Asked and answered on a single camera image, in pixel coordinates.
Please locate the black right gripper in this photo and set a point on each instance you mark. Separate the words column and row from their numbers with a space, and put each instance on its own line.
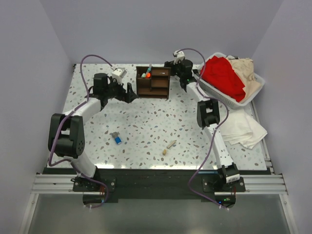
column 170, row 65

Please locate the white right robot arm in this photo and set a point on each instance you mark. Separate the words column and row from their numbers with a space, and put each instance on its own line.
column 208, row 119

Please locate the white folded towel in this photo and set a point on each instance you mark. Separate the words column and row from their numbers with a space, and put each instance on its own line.
column 241, row 128

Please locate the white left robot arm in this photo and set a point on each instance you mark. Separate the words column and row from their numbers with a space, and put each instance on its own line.
column 66, row 141

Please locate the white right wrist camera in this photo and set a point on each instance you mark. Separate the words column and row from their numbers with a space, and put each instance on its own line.
column 179, row 56

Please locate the aluminium rail frame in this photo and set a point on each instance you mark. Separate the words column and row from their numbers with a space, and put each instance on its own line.
column 264, row 208

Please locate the blue pen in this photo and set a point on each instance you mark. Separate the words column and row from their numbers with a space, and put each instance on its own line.
column 207, row 172

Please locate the blue glue stick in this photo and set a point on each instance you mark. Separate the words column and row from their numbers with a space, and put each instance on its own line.
column 115, row 136

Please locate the red cloth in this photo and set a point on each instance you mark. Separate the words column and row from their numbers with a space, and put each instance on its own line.
column 219, row 73

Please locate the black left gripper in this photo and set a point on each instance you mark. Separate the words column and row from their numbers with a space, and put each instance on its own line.
column 127, row 97

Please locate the beige cloth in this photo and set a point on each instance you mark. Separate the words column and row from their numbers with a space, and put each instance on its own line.
column 244, row 68

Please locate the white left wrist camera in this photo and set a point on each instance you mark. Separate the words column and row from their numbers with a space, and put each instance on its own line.
column 119, row 74

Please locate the brown wooden desk organizer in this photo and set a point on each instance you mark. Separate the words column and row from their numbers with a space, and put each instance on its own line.
column 156, row 85

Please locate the white plastic laundry basket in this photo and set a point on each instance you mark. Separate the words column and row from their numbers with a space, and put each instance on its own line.
column 216, row 93

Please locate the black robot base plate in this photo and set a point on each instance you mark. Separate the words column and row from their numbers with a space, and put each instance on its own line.
column 111, row 185

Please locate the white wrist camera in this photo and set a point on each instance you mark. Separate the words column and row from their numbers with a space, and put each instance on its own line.
column 119, row 74
column 179, row 56

